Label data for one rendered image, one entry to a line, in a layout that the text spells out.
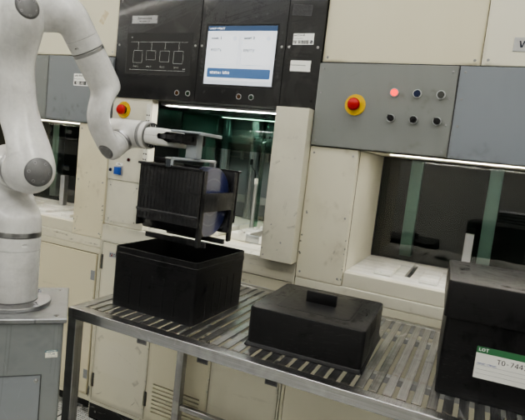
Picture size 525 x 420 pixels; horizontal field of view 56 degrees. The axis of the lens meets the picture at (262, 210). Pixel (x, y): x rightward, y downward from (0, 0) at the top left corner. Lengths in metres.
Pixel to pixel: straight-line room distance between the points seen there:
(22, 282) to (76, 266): 0.89
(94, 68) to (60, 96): 0.87
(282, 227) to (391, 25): 0.74
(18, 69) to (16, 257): 0.47
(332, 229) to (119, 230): 0.91
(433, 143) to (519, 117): 0.24
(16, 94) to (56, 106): 0.99
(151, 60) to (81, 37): 0.63
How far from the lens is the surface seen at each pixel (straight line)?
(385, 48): 1.70
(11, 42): 1.37
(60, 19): 1.47
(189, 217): 1.33
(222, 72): 1.89
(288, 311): 1.22
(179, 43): 2.01
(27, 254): 1.43
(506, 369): 1.18
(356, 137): 1.66
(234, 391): 1.99
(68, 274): 2.36
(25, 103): 1.39
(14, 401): 1.48
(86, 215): 2.25
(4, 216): 1.42
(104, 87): 1.51
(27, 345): 1.42
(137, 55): 2.12
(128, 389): 2.28
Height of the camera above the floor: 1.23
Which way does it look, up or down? 6 degrees down
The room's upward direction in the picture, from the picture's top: 6 degrees clockwise
